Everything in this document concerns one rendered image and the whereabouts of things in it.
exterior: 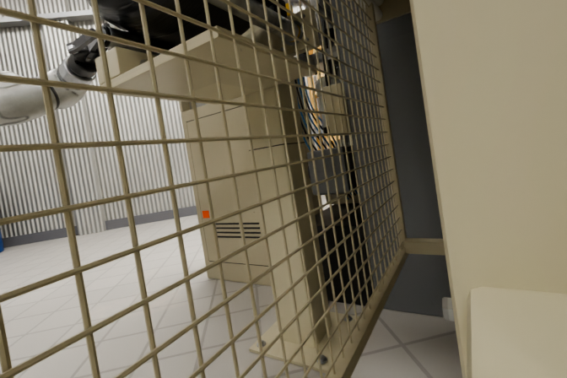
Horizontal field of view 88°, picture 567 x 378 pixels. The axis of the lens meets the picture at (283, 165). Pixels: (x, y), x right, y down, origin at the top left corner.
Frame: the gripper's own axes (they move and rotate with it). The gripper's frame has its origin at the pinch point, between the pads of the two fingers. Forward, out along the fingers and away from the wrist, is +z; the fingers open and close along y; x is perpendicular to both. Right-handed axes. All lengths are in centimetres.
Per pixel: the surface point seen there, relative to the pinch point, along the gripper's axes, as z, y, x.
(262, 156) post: 12, 26, 45
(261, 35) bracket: 28.3, 23.8, 14.2
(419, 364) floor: 32, 31, 111
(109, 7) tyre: 15.4, -10.7, 9.7
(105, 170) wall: -317, 154, -58
